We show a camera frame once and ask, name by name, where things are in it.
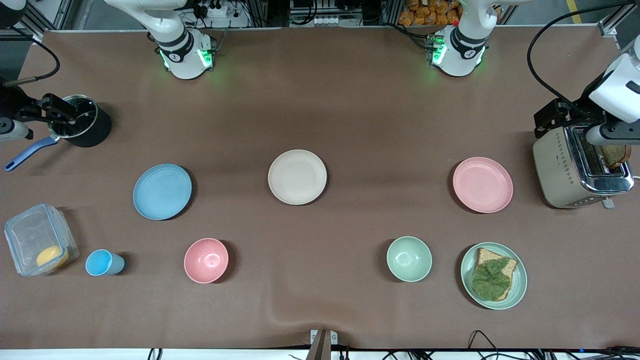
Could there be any pink plate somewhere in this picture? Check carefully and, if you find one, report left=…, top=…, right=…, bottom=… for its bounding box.
left=452, top=156, right=514, bottom=214

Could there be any light blue plate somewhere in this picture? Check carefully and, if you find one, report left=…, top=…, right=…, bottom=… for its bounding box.
left=132, top=163, right=193, bottom=221

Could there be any glass lid blue knob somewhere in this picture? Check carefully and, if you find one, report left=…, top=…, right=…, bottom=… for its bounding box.
left=48, top=95, right=99, bottom=140

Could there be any beige steel toaster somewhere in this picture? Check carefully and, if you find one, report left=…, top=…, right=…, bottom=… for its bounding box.
left=532, top=123, right=635, bottom=210

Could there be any brown toast slice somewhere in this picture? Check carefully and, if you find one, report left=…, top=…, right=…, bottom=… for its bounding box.
left=600, top=144, right=632, bottom=169

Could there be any clear plastic lidded container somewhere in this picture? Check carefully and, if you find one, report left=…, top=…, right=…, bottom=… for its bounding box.
left=4, top=203, right=80, bottom=277

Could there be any bread slice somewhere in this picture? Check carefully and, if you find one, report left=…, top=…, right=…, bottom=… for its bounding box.
left=472, top=247, right=518, bottom=302

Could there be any yellow round food piece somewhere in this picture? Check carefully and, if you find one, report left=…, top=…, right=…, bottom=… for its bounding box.
left=36, top=245, right=70, bottom=271

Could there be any light blue cup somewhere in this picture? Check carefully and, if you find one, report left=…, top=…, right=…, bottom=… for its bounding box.
left=85, top=249, right=126, bottom=277

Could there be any pale green plate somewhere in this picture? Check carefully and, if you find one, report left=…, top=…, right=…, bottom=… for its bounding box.
left=460, top=242, right=528, bottom=311

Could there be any green lettuce leaf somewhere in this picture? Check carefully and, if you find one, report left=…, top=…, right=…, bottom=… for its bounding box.
left=471, top=257, right=512, bottom=302

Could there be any white power strip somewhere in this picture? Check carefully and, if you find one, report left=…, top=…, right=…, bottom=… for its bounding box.
left=196, top=0, right=235, bottom=19

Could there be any pale green bowl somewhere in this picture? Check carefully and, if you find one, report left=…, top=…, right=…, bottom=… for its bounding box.
left=386, top=236, right=433, bottom=283

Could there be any brown table cover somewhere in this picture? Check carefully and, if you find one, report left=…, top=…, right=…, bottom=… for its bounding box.
left=0, top=25, right=640, bottom=351

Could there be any pink bowl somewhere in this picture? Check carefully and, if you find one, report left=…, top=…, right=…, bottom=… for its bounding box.
left=183, top=237, right=230, bottom=284

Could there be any beige plate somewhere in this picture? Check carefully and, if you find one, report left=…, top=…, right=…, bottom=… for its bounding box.
left=267, top=149, right=328, bottom=206

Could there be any black pot blue handle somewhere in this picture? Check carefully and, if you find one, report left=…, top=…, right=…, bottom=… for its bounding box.
left=4, top=95, right=112, bottom=172

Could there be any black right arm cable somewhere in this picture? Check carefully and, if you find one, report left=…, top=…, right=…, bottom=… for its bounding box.
left=0, top=34, right=61, bottom=90

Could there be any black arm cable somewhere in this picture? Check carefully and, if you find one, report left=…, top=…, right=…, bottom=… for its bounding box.
left=526, top=0, right=640, bottom=108
left=0, top=34, right=61, bottom=90

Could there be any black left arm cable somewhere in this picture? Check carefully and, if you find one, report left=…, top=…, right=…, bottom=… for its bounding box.
left=526, top=0, right=640, bottom=108

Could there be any black looped floor cable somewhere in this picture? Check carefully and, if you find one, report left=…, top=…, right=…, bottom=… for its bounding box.
left=467, top=329, right=502, bottom=360

